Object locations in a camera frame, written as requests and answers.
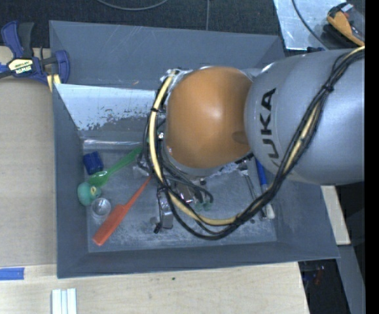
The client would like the orange plastic comb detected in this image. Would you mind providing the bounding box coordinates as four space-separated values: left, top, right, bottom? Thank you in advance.
92 175 153 247

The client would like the blue plastic block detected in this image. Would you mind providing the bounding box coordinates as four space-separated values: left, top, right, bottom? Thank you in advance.
82 150 105 176

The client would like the clear glass cup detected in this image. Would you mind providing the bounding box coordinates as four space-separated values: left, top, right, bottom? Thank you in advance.
90 197 113 221

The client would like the teal toy ball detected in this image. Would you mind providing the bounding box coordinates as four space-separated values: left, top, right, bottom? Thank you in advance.
77 181 102 207

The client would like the grey metal bin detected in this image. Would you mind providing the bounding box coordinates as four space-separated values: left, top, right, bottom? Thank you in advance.
48 20 341 279

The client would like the thin silver metal tool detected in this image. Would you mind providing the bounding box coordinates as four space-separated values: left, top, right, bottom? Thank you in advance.
239 163 267 224

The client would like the blue and white marker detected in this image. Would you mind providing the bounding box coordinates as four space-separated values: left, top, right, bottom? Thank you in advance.
254 158 276 220

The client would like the brown cardboard board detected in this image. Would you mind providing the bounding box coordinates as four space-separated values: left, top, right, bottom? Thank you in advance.
0 76 58 268

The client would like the green plastic spoon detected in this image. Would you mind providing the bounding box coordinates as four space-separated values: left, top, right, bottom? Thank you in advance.
88 145 144 187

